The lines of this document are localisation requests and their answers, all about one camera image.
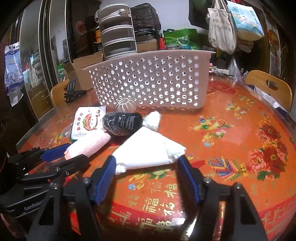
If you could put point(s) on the wooden chair right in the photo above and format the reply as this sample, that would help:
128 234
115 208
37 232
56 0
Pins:
272 86

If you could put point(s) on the white ribbed pumpkin ornament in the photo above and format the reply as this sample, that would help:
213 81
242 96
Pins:
126 105

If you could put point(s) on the pink towel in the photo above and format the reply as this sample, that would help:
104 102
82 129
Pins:
87 145

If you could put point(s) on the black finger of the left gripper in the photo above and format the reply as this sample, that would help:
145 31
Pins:
73 165

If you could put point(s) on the white power strip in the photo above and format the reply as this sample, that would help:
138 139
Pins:
218 71

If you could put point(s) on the wooden chair left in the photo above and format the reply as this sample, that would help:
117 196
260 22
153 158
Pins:
57 93

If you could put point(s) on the black phone stand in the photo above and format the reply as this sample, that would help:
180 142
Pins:
71 94

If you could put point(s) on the cardboard box behind table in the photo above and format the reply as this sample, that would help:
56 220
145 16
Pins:
147 46

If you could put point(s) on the black knitted item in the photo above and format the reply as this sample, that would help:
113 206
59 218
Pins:
121 123

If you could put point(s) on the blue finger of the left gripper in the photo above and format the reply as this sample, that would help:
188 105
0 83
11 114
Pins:
52 154

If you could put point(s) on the white snack packet cartoon print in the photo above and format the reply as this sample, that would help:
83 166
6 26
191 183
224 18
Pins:
87 120

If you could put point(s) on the blue white hanging packet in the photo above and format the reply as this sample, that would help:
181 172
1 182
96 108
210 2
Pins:
13 76

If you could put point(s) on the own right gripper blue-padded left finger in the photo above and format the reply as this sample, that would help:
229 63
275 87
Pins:
101 180

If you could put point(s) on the wooden chair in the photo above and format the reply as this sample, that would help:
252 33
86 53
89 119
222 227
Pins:
57 93
272 86

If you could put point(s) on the white stacked drawer unit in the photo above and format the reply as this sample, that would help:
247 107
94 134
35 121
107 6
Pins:
117 31

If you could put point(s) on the beige canvas tote bag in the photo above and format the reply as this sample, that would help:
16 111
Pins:
221 35

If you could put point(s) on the small white cloth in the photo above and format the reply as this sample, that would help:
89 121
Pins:
152 120

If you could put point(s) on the cardboard box left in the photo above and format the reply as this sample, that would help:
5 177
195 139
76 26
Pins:
76 70

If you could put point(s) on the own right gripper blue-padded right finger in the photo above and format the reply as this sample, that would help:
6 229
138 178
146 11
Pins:
192 178

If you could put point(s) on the black plastic bag bundle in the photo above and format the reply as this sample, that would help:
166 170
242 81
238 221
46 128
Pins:
145 20

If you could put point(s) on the blue illustrated tote bag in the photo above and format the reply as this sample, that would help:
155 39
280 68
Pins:
247 23

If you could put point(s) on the white perforated plastic basket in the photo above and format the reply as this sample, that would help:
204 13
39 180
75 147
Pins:
164 78

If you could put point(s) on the green shopping bag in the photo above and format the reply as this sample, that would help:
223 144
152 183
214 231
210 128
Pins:
187 39

